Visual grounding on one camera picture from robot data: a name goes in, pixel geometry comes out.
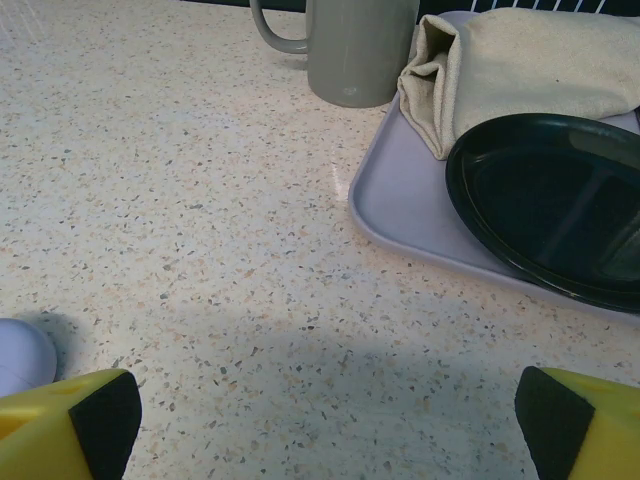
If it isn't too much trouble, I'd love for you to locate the white earbud charging case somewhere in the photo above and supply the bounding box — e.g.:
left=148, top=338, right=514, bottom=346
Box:
left=0, top=318, right=59, bottom=399

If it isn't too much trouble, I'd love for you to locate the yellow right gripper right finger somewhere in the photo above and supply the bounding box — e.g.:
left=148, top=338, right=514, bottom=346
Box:
left=514, top=366, right=640, bottom=480

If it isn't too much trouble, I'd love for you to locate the grey ceramic mug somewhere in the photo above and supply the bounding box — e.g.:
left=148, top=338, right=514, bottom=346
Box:
left=249, top=0, right=421, bottom=109

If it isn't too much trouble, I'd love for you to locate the lavender plastic tray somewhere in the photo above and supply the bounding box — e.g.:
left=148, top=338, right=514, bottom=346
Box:
left=348, top=10, right=640, bottom=317

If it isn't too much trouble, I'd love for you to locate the black round plate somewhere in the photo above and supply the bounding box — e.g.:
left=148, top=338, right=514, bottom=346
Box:
left=444, top=113, right=640, bottom=314

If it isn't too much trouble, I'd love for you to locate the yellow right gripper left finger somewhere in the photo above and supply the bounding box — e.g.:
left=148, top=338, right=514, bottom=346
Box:
left=0, top=368, right=144, bottom=480

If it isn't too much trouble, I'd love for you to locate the beige folded cloth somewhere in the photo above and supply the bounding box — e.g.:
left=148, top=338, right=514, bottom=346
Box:
left=398, top=8, right=640, bottom=161

